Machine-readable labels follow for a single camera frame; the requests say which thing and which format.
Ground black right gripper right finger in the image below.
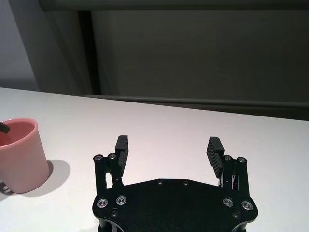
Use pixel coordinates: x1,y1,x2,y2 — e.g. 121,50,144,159
206,136,249,194

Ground dark vertical frame post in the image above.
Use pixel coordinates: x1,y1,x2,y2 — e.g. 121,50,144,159
77,11,101,96

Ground dark grey partition panel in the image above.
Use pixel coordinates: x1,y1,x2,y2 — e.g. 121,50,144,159
90,9,309,104

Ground pink plastic cup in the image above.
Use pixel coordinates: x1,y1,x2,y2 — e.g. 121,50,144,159
0,117,51,194

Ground thick grey horizontal frame bar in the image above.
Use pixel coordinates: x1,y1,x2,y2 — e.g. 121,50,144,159
40,0,309,12

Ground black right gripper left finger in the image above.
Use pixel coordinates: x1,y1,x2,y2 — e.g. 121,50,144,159
93,135,130,194

